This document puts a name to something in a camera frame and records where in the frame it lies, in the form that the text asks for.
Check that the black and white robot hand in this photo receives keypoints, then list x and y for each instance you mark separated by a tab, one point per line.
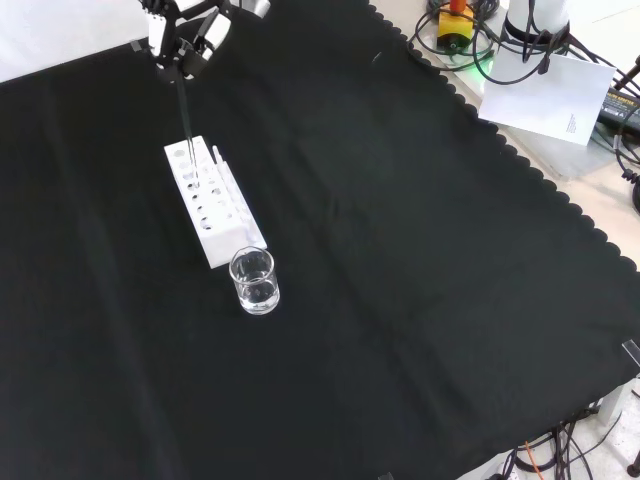
210	30

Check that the clear glass rod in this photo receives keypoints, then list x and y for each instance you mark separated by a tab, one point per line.
186	125

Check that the white test tube rack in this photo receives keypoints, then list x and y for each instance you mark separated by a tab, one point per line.
220	240

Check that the grey tape piece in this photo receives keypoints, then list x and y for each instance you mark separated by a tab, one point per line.
136	47

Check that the yellow stop button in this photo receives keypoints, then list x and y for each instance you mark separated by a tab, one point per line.
455	27

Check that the small clear glass beaker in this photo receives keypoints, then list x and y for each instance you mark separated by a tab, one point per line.
255	292

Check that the black bench cloth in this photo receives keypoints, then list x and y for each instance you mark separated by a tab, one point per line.
400	260

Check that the pale white board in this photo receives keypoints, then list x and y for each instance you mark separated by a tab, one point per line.
540	100

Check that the black power adapter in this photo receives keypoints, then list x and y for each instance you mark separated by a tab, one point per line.
620	107

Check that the black tripod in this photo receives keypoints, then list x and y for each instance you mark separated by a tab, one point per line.
634	190

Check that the clear cloth clip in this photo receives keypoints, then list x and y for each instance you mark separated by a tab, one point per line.
633	352

